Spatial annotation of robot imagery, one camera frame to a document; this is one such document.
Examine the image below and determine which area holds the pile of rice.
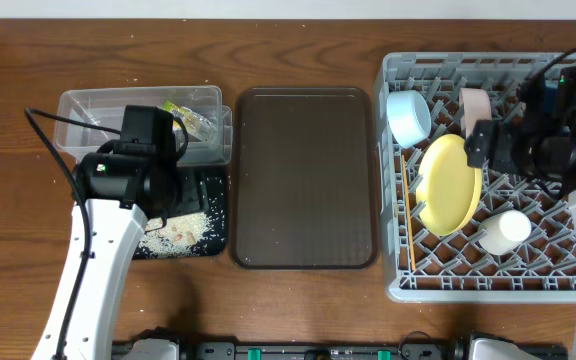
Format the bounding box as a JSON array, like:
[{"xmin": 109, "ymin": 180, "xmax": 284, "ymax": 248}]
[{"xmin": 137, "ymin": 184, "xmax": 227, "ymax": 259}]

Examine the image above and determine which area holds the light blue bowl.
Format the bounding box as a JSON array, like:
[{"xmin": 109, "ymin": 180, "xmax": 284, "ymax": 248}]
[{"xmin": 386, "ymin": 90, "xmax": 431, "ymax": 148}]

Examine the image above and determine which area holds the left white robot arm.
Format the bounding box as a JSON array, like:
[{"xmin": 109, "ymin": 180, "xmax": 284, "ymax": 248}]
[{"xmin": 24, "ymin": 105, "xmax": 208, "ymax": 359}]

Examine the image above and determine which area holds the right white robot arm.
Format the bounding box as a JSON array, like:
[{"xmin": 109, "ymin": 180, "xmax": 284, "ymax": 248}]
[{"xmin": 464, "ymin": 47, "xmax": 576, "ymax": 359}]

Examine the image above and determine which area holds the green snack wrapper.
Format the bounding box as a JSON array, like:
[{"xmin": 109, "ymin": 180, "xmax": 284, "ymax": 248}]
[{"xmin": 163, "ymin": 101, "xmax": 218, "ymax": 143}]

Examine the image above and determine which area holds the clear plastic bin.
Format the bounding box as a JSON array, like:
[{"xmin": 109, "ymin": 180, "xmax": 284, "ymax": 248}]
[{"xmin": 58, "ymin": 85, "xmax": 233, "ymax": 167}]

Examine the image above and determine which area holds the wooden chopstick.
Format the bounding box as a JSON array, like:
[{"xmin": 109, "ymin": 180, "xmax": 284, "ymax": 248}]
[
  {"xmin": 400, "ymin": 153, "xmax": 415, "ymax": 271},
  {"xmin": 403, "ymin": 164, "xmax": 418, "ymax": 273}
]

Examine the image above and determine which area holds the white cup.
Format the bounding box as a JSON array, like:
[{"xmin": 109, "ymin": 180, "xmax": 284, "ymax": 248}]
[{"xmin": 479, "ymin": 210, "xmax": 532, "ymax": 256}]

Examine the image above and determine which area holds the white bowl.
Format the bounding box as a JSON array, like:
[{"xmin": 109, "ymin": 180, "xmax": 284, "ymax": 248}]
[{"xmin": 459, "ymin": 88, "xmax": 492, "ymax": 138}]

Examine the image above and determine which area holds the grey dishwasher rack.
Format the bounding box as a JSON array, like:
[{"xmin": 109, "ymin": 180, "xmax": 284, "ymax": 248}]
[{"xmin": 374, "ymin": 53, "xmax": 576, "ymax": 303}]

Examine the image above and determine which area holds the black waste tray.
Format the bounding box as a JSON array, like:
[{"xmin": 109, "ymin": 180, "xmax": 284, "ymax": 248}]
[{"xmin": 133, "ymin": 166, "xmax": 227, "ymax": 260}]

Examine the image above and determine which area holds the brown serving tray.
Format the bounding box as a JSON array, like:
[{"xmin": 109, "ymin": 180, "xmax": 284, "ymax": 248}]
[{"xmin": 230, "ymin": 87, "xmax": 379, "ymax": 270}]

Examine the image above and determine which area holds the yellow plate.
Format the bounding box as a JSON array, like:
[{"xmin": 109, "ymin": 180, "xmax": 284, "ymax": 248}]
[{"xmin": 415, "ymin": 134, "xmax": 483, "ymax": 236}]

